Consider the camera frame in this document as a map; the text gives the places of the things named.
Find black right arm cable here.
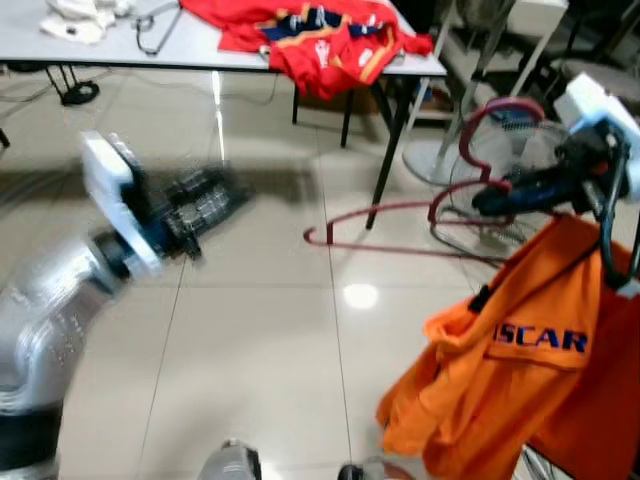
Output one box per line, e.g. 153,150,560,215
598,140,640,299

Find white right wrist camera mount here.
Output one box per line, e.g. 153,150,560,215
553,72,640,141

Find black wire hanger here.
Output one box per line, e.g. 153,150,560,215
128,0,186,56

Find red sports shirt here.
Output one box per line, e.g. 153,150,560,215
180,0,436,101

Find red clothes hanger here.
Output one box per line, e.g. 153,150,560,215
303,97,549,263

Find black round stand base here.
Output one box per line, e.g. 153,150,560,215
60,82,101,107

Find orange polo shirt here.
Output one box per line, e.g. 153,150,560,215
378,213,640,480

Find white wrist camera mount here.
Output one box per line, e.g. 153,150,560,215
553,72,640,141
80,130,163,279

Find silver right robot leg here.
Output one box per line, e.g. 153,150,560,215
335,458,401,480

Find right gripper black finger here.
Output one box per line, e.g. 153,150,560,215
472,170,569,203
472,189,573,217

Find white T-shirt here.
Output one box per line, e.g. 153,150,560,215
40,0,136,46

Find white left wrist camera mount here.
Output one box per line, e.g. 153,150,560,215
80,130,163,279

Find white table black legs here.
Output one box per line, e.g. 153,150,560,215
0,0,449,231

